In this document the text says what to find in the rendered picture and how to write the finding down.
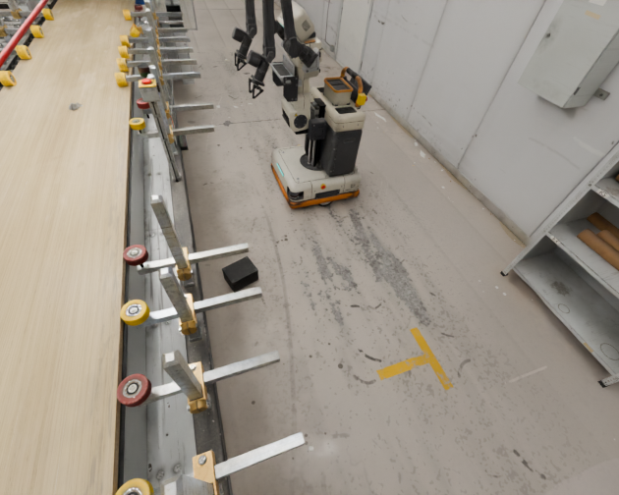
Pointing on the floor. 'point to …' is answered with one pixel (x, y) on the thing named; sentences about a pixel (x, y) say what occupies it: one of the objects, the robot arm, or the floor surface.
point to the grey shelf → (590, 270)
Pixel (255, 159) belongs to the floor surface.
